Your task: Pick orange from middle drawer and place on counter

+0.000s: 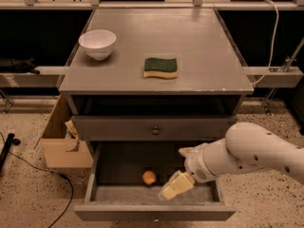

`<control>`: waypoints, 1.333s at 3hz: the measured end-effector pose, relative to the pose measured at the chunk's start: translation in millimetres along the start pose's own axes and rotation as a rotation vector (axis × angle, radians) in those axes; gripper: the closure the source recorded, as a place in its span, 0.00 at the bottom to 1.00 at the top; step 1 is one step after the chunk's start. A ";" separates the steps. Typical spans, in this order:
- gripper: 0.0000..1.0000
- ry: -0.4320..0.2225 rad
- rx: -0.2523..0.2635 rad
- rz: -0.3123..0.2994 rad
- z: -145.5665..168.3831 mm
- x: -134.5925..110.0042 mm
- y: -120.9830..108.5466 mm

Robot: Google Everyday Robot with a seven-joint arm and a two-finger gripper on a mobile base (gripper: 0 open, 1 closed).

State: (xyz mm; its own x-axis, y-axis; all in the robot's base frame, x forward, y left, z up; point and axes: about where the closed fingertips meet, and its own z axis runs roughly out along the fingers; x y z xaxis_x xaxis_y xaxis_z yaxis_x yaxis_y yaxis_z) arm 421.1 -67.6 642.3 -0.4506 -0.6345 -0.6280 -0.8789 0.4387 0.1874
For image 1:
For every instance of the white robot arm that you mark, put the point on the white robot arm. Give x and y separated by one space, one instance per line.
246 148

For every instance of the cardboard box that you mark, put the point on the cardboard box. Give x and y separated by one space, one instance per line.
61 148

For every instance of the white ceramic bowl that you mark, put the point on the white ceramic bowl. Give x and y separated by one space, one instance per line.
98 44

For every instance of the black bar on floor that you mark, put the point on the black bar on floor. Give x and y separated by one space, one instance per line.
9 141

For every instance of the closed grey top drawer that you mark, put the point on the closed grey top drawer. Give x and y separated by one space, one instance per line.
152 128

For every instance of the orange fruit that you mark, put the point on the orange fruit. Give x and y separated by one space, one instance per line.
149 177

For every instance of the grey drawer cabinet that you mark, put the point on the grey drawer cabinet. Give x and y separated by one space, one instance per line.
210 82

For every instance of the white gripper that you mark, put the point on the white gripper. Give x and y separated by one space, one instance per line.
195 162

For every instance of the green yellow sponge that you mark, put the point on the green yellow sponge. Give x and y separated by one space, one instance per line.
160 68

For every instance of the open grey middle drawer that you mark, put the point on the open grey middle drawer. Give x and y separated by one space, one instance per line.
116 191

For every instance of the black object on shelf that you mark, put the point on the black object on shelf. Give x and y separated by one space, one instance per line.
9 65

